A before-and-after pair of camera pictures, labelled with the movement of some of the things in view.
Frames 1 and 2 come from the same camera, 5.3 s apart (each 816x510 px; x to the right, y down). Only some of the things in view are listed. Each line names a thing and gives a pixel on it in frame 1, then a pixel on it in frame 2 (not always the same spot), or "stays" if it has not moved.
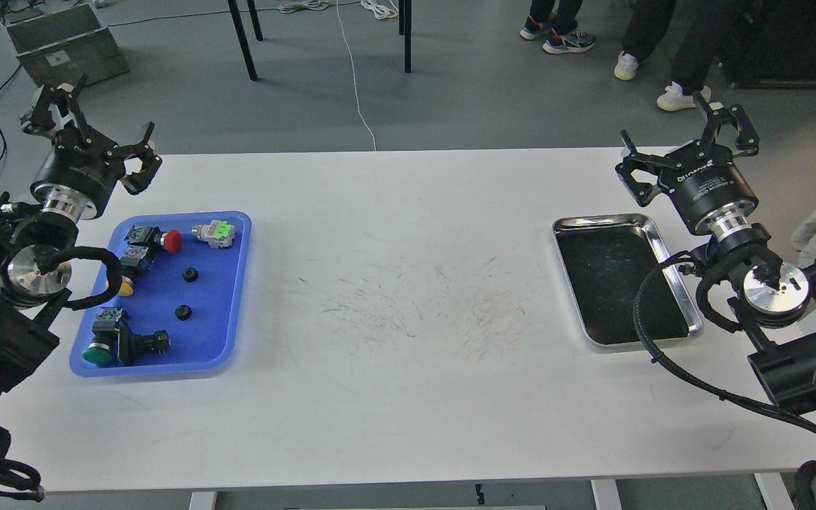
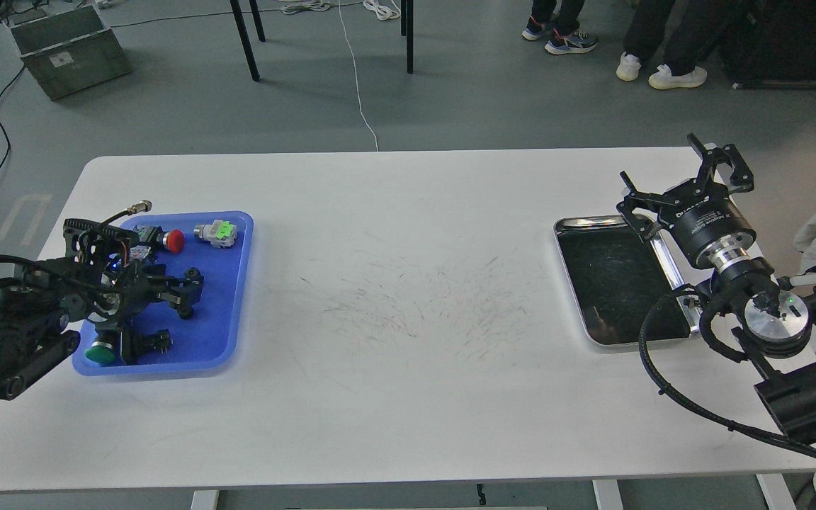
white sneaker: [626, 66] stays
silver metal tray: [606, 258] stays
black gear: [190, 274] stays
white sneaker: [673, 98] to [663, 78]
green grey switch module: [218, 234] stays
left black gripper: [91, 168] to [127, 290]
